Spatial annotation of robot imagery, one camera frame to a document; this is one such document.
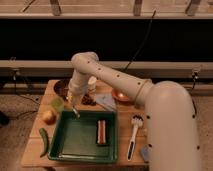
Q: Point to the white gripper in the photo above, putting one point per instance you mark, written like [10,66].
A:
[77,87]

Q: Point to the dark purple bowl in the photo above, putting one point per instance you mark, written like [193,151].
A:
[61,88]

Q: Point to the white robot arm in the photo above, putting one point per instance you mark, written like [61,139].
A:
[173,140]

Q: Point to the apple toy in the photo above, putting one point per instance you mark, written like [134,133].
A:
[49,117]

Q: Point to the green plastic cup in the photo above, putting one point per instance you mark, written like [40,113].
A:
[58,104]

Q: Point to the orange bowl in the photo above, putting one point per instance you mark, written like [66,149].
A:
[119,96]

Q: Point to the wooden table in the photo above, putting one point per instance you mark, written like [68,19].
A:
[31,157]

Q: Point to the blue sponge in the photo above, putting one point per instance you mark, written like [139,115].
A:
[144,153]

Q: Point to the pine cone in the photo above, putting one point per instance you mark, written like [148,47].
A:
[88,100]

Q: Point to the white jar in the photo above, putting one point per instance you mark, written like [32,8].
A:
[92,83]

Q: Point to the green plastic tray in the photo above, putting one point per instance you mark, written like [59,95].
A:
[76,139]

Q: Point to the light blue cloth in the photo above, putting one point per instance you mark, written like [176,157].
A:
[106,101]

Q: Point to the metal fork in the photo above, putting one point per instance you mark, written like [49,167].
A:
[76,112]

